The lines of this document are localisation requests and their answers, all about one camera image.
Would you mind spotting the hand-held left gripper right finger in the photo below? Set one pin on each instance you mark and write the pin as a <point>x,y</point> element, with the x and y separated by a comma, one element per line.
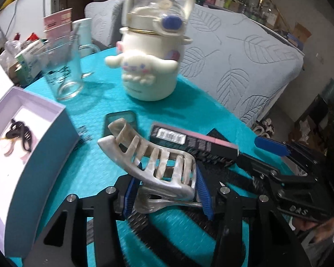
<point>203,194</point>

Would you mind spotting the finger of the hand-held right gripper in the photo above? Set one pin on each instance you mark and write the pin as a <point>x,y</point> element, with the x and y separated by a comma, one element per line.
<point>270,144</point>
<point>250,162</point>

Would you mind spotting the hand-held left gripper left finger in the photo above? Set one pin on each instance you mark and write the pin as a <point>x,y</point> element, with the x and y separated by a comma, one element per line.
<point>129,197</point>

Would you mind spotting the large beige hair claw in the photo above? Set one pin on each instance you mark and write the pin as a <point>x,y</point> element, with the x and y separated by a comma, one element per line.
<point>114,144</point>

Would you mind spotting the pink and black cosmetic box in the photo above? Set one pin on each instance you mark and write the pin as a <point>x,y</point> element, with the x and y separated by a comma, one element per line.
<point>183,141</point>

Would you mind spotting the small black tray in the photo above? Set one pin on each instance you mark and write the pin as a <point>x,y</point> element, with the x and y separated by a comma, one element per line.
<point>125,116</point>

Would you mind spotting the lavender gift box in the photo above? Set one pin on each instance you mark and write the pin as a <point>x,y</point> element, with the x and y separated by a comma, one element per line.
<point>44,158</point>

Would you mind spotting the black hair claw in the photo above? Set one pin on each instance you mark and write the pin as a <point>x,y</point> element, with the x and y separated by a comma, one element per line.
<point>18,133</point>

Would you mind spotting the person's right hand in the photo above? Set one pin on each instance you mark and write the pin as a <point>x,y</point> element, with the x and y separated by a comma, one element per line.
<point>317,228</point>

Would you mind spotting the row of slippers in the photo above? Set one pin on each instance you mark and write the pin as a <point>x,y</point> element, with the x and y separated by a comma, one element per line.
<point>264,126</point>

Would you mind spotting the black rack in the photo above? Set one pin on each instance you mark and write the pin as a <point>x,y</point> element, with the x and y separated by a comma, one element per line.
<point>317,116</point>

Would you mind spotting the grey leaf-pattern chair cover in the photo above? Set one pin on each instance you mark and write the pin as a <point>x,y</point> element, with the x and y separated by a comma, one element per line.
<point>239,61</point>

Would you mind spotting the teal bubble mat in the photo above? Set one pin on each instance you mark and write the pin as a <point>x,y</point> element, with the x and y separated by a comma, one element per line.
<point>100,91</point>

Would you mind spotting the white cartoon water bottle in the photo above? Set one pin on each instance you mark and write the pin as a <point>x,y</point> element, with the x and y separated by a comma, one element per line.
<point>147,86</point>

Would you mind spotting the cardboard box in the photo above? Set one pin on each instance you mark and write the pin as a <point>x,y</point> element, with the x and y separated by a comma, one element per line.
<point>300,34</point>

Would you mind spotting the glass mug with cartoon print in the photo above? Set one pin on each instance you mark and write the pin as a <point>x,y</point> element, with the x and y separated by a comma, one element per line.
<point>66,89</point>

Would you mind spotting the row of bottles and boxes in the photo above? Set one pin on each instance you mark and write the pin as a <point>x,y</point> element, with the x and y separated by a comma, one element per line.
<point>239,2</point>

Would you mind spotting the green and white carton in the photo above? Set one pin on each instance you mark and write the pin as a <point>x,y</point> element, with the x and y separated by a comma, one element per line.
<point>30,58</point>

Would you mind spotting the light blue tumbler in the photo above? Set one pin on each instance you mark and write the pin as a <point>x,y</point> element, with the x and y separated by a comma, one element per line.
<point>85,30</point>

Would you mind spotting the chair with grey leaf cover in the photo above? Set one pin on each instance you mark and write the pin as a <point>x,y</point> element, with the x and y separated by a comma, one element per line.
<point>103,16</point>

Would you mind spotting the clear plastic bag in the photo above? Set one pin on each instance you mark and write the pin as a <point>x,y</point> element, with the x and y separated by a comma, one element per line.
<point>9,51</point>

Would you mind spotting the white fridge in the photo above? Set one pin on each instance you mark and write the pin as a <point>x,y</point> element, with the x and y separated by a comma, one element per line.
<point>30,2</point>

